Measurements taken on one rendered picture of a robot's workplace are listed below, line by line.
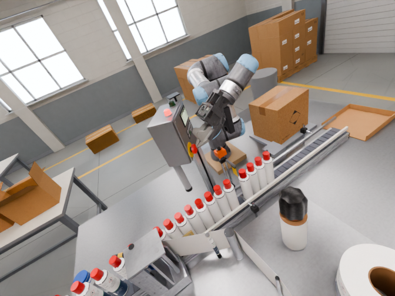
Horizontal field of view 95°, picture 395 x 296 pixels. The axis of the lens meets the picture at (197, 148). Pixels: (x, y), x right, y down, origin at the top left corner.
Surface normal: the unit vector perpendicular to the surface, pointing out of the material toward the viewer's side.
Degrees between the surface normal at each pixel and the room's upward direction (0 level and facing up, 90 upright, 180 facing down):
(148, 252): 0
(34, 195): 90
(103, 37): 90
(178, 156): 90
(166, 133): 90
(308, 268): 0
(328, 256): 0
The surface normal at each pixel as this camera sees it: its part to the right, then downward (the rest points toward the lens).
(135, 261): -0.32, -0.76
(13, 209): 0.50, 0.36
